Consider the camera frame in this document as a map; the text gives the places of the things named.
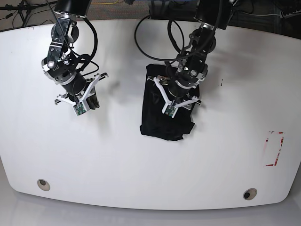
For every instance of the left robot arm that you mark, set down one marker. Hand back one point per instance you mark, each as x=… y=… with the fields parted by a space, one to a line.
x=174 y=92

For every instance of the right table cable grommet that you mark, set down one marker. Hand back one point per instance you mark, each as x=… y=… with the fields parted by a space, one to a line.
x=250 y=194

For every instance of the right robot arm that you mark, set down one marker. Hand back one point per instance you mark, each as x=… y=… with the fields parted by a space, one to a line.
x=63 y=65

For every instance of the left table cable grommet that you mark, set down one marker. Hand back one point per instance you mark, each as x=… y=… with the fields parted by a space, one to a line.
x=43 y=185

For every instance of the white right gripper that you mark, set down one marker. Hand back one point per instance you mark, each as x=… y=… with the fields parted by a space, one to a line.
x=81 y=93

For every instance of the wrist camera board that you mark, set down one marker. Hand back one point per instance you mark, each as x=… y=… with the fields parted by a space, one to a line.
x=170 y=111
x=79 y=109

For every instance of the red tape rectangle marking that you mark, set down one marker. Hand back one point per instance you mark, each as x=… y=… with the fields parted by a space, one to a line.
x=272 y=148

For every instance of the table cable grommet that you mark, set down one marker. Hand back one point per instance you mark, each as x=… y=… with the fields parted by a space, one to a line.
x=250 y=194
x=43 y=185

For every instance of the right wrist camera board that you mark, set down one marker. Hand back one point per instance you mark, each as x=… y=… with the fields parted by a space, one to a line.
x=79 y=109

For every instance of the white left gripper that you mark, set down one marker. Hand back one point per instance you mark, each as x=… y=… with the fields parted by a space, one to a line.
x=179 y=102

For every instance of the black tripod stand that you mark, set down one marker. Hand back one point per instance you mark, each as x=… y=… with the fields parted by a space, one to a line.
x=24 y=10

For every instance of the white power strip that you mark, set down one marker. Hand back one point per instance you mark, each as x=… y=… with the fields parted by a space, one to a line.
x=290 y=12

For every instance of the black T-shirt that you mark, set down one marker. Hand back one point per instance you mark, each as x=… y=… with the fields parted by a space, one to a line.
x=155 y=123

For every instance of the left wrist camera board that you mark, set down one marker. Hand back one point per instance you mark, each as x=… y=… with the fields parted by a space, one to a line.
x=170 y=111

